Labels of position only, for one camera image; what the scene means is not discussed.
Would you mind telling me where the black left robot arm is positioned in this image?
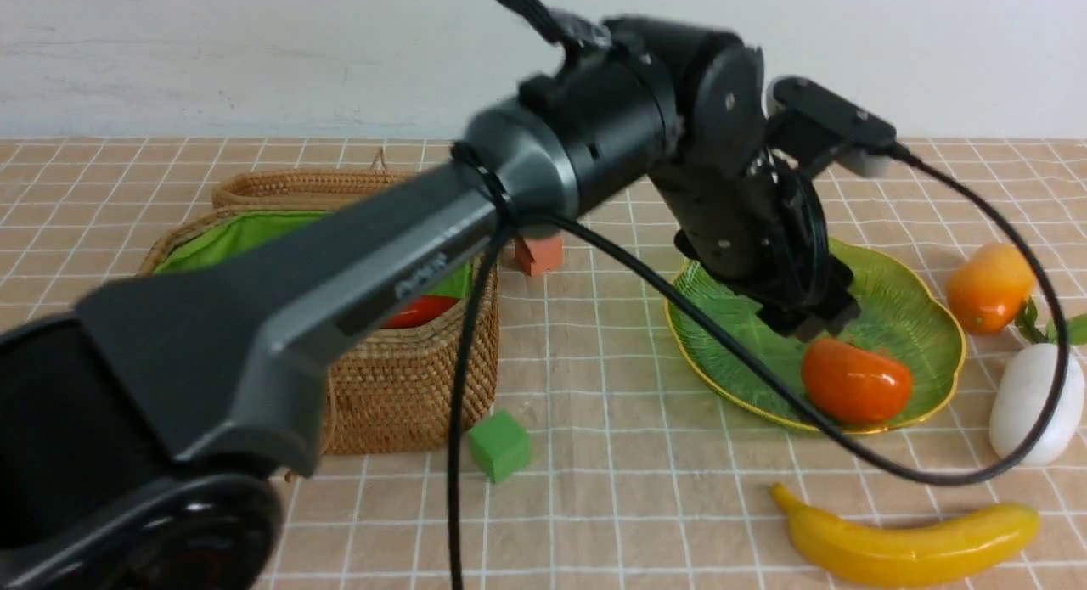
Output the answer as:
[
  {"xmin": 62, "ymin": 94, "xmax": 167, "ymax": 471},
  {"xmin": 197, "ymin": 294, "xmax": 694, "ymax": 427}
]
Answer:
[{"xmin": 3, "ymin": 11, "xmax": 859, "ymax": 589}]

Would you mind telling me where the green glass leaf plate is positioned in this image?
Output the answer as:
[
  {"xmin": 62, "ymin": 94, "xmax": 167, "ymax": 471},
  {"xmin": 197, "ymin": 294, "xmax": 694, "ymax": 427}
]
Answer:
[{"xmin": 665, "ymin": 239, "xmax": 966, "ymax": 435}]

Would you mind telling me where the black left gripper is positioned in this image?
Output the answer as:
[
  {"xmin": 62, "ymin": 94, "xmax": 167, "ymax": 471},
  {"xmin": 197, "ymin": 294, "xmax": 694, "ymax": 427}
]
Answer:
[{"xmin": 650, "ymin": 149, "xmax": 859, "ymax": 342}]

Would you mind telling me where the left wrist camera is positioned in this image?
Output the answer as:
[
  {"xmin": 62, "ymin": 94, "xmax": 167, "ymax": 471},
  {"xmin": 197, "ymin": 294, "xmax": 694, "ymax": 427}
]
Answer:
[{"xmin": 765, "ymin": 76, "xmax": 898, "ymax": 177}]

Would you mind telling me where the white radish toy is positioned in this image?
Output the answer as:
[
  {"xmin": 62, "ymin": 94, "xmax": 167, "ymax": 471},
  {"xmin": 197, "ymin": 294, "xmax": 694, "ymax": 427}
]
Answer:
[{"xmin": 988, "ymin": 301, "xmax": 1084, "ymax": 467}]

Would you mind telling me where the orange carrot toy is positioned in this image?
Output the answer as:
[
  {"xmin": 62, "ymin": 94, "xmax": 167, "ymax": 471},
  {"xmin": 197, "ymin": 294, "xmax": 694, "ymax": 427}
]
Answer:
[{"xmin": 382, "ymin": 296, "xmax": 462, "ymax": 330}]

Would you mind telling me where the woven wicker basket lid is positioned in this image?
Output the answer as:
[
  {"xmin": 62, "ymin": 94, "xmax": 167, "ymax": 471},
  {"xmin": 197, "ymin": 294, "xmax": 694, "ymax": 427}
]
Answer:
[{"xmin": 211, "ymin": 149, "xmax": 415, "ymax": 210}]

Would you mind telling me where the yellow banana toy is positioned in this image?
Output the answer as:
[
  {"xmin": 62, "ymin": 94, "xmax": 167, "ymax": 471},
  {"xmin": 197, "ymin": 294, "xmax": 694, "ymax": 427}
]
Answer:
[{"xmin": 771, "ymin": 484, "xmax": 1041, "ymax": 587}]

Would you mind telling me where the woven wicker basket green lining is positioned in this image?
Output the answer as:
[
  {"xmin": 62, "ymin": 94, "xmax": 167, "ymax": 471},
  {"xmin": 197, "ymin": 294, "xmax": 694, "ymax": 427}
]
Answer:
[{"xmin": 139, "ymin": 208, "xmax": 474, "ymax": 456}]

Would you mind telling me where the orange yellow mango toy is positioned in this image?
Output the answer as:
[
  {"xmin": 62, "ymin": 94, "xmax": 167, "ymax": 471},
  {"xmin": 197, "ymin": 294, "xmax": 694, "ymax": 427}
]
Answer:
[{"xmin": 946, "ymin": 243, "xmax": 1036, "ymax": 335}]

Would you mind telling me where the green foam cube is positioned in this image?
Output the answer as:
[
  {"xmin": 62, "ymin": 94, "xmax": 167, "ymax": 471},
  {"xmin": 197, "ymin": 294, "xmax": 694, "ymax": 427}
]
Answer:
[{"xmin": 467, "ymin": 411, "xmax": 532, "ymax": 485}]

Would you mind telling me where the orange persimmon toy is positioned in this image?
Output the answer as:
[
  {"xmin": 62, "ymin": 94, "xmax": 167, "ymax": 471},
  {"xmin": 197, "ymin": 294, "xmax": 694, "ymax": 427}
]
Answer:
[{"xmin": 800, "ymin": 338, "xmax": 914, "ymax": 426}]

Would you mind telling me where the orange foam cube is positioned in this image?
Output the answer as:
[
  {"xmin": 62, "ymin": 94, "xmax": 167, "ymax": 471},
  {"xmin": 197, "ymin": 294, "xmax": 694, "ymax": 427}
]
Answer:
[{"xmin": 513, "ymin": 234, "xmax": 564, "ymax": 277}]

